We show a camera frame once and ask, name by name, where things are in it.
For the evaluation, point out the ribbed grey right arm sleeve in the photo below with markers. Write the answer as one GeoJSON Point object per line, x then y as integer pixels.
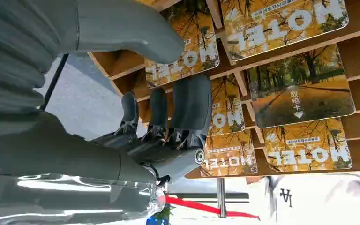
{"type": "Point", "coordinates": [12, 46]}

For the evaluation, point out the green tree path key card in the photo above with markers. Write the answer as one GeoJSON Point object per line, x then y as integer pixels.
{"type": "Point", "coordinates": [301, 90]}

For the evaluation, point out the metal pole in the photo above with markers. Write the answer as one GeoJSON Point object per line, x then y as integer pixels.
{"type": "Point", "coordinates": [221, 195]}

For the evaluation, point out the black edge strip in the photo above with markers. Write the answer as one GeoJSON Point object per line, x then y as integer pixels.
{"type": "Point", "coordinates": [54, 81]}

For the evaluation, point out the person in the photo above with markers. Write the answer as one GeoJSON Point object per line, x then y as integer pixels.
{"type": "Point", "coordinates": [316, 198]}

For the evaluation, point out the yellow hotel key card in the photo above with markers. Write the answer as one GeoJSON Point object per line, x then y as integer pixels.
{"type": "Point", "coordinates": [285, 28]}
{"type": "Point", "coordinates": [195, 40]}
{"type": "Point", "coordinates": [228, 108]}
{"type": "Point", "coordinates": [307, 146]}
{"type": "Point", "coordinates": [229, 155]}

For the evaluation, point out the red ribbon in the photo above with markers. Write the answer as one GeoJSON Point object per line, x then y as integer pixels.
{"type": "Point", "coordinates": [198, 205]}

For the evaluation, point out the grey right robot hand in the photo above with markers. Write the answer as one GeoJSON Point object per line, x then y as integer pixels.
{"type": "Point", "coordinates": [59, 155]}

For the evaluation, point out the blue object with green leaves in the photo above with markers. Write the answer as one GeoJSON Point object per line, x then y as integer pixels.
{"type": "Point", "coordinates": [159, 217]}

